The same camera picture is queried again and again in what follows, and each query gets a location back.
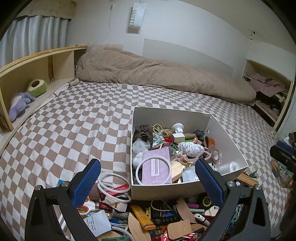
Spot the black round gold-seal case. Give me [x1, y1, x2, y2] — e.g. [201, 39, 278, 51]
[201, 195, 213, 208]

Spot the small green clip on sheet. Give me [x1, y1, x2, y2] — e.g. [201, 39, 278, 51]
[249, 170, 257, 179]

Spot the brown leather strip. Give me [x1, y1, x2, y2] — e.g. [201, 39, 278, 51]
[176, 198, 197, 224]

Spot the brown leather card holder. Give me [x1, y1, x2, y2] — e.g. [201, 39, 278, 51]
[204, 136, 215, 148]

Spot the round wooden box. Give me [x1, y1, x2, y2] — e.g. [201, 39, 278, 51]
[171, 161, 183, 183]

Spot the white crochet scrunchie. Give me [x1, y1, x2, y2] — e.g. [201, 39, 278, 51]
[178, 142, 204, 158]

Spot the checkered bed sheet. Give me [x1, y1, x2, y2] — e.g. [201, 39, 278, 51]
[1, 82, 288, 240]

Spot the pink purple booklet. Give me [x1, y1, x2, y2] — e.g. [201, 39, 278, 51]
[141, 147, 172, 185]

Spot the white cardboard shoe box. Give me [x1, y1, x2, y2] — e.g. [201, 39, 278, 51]
[130, 107, 248, 200]

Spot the orange yellow lighter tube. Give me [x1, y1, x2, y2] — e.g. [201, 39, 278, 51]
[131, 205, 156, 230]

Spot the dark brown scrunchie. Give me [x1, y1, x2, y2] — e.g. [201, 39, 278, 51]
[132, 125, 153, 148]

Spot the purple plush toy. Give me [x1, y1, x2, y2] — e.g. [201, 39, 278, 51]
[9, 92, 36, 121]

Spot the green avocado plush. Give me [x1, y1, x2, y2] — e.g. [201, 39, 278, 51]
[27, 78, 48, 97]

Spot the wooden headboard shelf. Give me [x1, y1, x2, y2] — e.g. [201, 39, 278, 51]
[1, 45, 87, 152]

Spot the beige fluffy blanket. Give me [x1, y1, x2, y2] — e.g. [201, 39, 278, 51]
[76, 44, 256, 105]

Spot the grey window curtain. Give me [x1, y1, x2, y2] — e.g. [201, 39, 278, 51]
[1, 15, 69, 67]

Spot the white hanging sweet sign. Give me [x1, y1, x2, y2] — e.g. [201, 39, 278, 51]
[127, 2, 147, 33]

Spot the small scissors orange handle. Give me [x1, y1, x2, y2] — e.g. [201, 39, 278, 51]
[76, 197, 96, 216]

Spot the wall closet shelf with clothes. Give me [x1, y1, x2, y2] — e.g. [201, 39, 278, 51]
[243, 59, 295, 130]

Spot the white plastic ring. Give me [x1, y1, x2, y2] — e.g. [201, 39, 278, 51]
[135, 155, 173, 185]

